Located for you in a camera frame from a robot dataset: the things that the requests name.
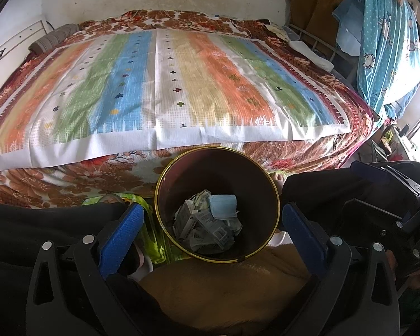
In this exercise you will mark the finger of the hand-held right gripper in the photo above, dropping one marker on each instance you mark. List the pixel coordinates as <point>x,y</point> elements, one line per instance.
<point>378,175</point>
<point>371,211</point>

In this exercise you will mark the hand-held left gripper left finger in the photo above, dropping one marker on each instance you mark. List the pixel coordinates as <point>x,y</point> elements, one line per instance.
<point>120,241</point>

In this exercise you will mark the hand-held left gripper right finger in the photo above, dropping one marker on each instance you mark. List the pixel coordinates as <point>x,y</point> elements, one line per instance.
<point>304,238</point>

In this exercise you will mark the dark bin with gold rim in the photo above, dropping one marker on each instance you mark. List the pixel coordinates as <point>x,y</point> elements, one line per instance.
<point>252,182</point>

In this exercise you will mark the blue white plastic package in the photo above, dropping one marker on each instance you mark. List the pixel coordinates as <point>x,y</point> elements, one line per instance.
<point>222,206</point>

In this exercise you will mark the cream yellow wrapper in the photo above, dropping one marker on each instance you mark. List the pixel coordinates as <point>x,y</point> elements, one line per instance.
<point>201,198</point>

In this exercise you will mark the person's right hand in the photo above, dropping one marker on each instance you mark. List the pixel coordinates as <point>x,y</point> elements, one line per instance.
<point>391,264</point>

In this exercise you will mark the green yellow plastic item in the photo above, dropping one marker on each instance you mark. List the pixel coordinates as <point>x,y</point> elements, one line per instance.
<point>150,241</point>

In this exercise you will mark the brown floral blanket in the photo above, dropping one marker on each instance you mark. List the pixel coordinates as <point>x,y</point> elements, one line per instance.
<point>91,185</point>

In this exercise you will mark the tan fuzzy cloth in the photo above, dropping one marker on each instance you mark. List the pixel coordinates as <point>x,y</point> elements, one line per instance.
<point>231,294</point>

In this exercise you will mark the blue dotted printed cloth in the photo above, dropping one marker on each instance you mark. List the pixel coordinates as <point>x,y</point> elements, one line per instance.
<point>388,42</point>

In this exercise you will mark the metal rack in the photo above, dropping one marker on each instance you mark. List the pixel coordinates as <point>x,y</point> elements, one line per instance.
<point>318,45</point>

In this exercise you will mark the light blue garment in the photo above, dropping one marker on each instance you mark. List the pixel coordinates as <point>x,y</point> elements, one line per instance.
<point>350,24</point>

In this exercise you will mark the striped colourful mat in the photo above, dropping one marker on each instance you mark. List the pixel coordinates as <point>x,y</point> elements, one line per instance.
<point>91,87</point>

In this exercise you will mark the brown hanging garment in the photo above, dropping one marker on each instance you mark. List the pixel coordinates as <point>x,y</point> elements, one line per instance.
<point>318,3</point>

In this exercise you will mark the grey folded cloth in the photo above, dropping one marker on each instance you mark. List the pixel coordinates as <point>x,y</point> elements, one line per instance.
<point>52,38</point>

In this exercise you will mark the white headboard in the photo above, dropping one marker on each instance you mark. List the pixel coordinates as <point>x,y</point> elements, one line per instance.
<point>7,50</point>

